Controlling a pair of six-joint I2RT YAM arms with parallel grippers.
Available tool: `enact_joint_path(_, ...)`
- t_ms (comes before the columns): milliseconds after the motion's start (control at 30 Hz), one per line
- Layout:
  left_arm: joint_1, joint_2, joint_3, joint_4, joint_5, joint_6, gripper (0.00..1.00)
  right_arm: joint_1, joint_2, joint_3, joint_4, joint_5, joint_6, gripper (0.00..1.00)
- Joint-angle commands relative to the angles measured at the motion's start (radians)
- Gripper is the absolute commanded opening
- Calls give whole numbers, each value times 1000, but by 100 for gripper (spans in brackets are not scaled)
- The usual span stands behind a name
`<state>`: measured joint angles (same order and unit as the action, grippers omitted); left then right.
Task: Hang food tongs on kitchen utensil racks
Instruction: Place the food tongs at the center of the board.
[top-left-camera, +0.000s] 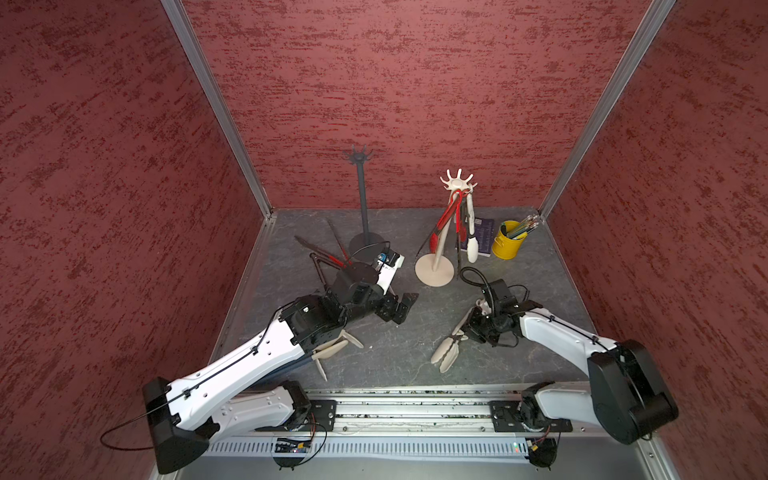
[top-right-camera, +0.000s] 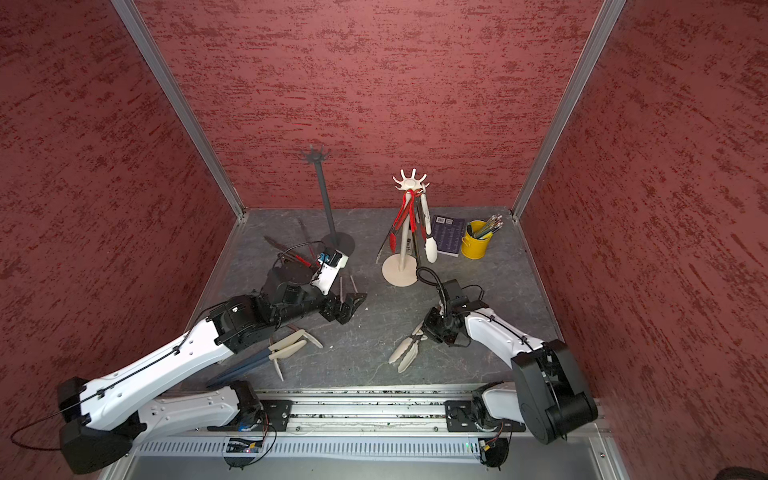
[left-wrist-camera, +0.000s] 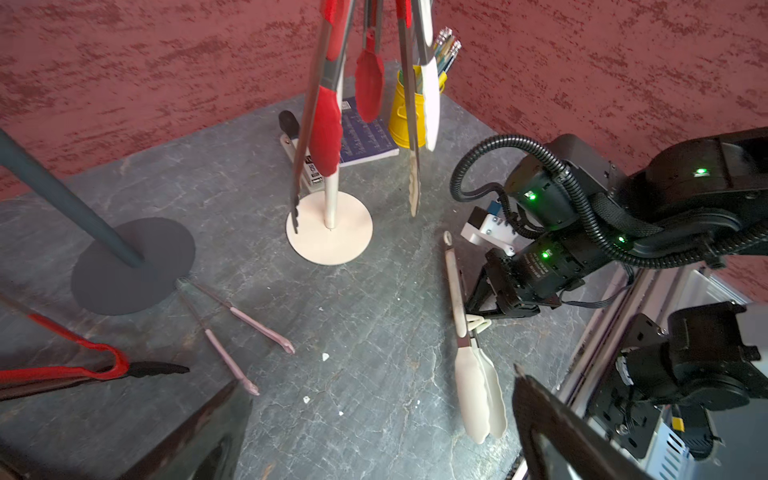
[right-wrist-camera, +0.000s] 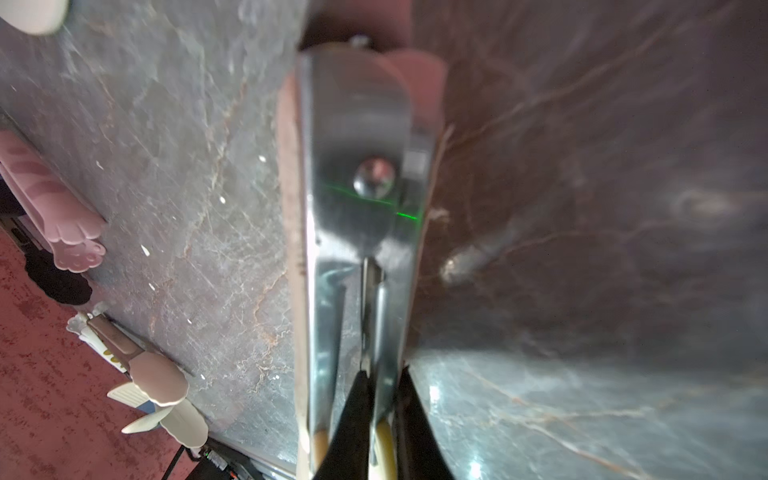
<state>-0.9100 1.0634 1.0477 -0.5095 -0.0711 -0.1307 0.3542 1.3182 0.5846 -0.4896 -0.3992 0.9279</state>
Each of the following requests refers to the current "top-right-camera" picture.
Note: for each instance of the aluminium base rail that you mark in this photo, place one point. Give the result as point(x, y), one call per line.
point(432, 423)

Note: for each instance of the dark grey utensil rack stand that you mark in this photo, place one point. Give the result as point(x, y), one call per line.
point(341, 241)

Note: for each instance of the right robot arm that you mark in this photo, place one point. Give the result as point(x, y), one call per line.
point(548, 393)

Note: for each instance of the small red silicone tongs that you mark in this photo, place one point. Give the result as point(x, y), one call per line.
point(406, 216)

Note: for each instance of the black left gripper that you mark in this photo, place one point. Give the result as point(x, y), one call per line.
point(347, 309)

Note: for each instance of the yellow metal pencil bucket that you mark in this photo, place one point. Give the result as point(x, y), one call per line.
point(471, 247)

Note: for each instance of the aluminium corner post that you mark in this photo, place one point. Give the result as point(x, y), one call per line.
point(134, 23)
point(605, 22)

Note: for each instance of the cream utensil rack stand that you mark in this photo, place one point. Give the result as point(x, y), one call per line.
point(399, 269)

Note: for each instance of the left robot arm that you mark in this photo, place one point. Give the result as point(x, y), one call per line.
point(107, 417)

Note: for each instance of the bundle of pencils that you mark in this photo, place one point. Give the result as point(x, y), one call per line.
point(489, 227)

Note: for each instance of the cream blue handled tongs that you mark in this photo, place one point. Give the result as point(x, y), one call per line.
point(275, 352)

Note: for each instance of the pink handled tweezers tongs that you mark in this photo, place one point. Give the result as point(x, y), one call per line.
point(347, 285)

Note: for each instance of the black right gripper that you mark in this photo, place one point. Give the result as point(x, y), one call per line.
point(430, 330)

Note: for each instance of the purple book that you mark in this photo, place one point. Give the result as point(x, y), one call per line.
point(448, 233)

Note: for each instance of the red looped long steel tongs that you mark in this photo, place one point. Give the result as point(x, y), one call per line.
point(419, 229)

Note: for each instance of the aluminium corner post right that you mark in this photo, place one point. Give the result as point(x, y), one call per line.
point(605, 22)

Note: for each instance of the scalloped steel serving tongs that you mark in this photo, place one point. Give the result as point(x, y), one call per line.
point(406, 352)

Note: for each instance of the aluminium corner post left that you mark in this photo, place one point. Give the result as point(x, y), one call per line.
point(134, 23)

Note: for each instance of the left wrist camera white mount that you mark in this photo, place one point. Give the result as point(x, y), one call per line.
point(331, 262)

